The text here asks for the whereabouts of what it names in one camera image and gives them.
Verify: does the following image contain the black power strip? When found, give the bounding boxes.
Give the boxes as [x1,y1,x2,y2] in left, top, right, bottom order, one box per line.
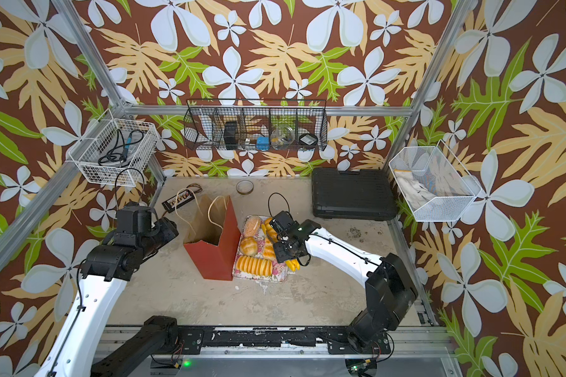
[162,189,195,213]

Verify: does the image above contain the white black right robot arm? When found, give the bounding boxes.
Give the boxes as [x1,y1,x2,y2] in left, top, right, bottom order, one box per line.
[267,211,418,353]

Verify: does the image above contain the blue small box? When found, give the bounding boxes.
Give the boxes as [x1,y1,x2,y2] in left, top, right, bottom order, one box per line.
[256,137,270,151]

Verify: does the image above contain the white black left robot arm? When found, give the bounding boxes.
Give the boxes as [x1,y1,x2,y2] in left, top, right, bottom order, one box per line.
[36,202,179,376]

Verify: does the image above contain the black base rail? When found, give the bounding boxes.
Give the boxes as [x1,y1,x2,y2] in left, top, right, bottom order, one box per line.
[91,314,392,377]

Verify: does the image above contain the round golden bread roll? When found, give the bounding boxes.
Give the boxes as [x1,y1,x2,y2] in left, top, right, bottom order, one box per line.
[239,237,259,257]

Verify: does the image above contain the red brown paper bag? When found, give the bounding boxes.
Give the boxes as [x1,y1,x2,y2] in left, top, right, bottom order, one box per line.
[183,195,241,281]

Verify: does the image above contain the black plastic tool case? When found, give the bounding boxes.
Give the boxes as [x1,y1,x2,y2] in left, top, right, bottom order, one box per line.
[311,168,399,221]

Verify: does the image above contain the black cable in basket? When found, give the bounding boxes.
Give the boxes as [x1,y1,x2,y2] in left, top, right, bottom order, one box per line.
[97,129,146,167]

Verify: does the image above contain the ridged yellow striped bread loaf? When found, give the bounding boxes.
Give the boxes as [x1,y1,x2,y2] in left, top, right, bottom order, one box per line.
[236,255,273,277]

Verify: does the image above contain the black wire wall basket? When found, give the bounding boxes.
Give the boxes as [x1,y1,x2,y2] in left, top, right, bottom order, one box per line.
[182,98,328,152]

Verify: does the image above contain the black device in basket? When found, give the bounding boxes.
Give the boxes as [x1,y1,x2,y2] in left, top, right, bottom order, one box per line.
[223,121,238,150]

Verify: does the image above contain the clear glass jar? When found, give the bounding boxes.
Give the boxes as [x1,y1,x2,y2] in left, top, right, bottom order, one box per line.
[270,124,295,150]

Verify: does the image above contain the white wire basket left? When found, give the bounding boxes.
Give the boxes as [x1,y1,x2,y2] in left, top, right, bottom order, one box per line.
[69,119,160,187]

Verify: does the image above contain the clear tape roll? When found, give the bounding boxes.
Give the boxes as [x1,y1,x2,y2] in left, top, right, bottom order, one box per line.
[236,180,254,196]

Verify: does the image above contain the black square gadget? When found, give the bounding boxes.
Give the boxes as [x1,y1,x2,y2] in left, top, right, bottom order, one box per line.
[298,133,319,148]

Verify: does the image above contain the oval brown bread roll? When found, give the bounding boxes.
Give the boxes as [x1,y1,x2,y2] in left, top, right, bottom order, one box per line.
[243,215,262,237]

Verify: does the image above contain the white mesh basket right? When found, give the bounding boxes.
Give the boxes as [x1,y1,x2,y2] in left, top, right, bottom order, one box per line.
[388,141,482,222]

